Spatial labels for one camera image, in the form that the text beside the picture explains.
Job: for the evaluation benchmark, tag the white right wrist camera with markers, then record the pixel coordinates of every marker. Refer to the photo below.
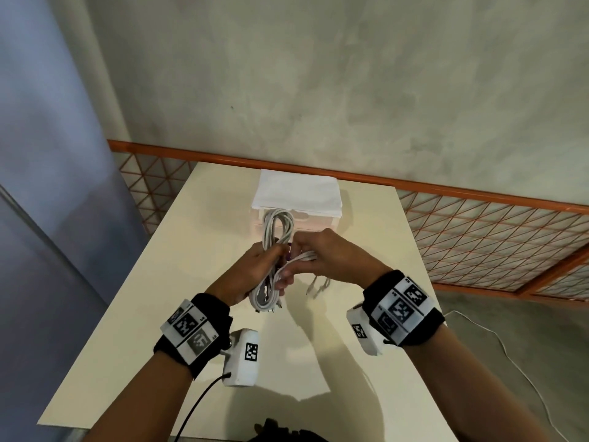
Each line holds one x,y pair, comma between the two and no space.
363,333

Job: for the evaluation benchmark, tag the clear plastic drawer box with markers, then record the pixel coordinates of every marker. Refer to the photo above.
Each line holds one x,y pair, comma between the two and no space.
317,223

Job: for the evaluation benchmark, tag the person's right hand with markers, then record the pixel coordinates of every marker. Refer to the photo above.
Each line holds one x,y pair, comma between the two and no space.
331,257

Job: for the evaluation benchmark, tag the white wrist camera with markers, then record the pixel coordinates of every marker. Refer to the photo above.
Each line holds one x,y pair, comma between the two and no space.
244,359
363,333

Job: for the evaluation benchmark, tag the orange metal mesh fence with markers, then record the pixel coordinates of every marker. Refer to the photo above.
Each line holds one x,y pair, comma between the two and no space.
184,154

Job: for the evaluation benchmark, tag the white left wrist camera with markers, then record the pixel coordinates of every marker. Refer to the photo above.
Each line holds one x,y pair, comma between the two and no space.
244,359

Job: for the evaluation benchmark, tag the person's left hand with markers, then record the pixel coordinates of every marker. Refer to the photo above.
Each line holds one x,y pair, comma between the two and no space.
250,271

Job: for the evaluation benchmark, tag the person's dark clothing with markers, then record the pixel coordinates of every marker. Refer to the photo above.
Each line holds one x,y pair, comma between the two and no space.
280,432

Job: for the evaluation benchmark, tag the cream table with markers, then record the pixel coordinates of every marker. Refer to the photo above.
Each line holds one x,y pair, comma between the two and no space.
161,271

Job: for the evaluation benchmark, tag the blue grey partition panel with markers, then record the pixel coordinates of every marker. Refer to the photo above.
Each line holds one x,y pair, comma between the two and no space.
46,202

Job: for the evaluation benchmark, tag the black left wristband with markers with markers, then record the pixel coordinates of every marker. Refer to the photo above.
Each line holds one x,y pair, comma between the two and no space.
193,331

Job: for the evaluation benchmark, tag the person's right forearm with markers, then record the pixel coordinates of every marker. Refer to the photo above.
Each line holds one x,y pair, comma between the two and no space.
478,386

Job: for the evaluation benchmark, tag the person's left forearm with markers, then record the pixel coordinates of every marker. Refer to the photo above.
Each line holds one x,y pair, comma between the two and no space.
138,400

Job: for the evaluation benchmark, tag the white folded cloth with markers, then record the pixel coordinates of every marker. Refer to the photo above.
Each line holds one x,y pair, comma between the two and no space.
299,190

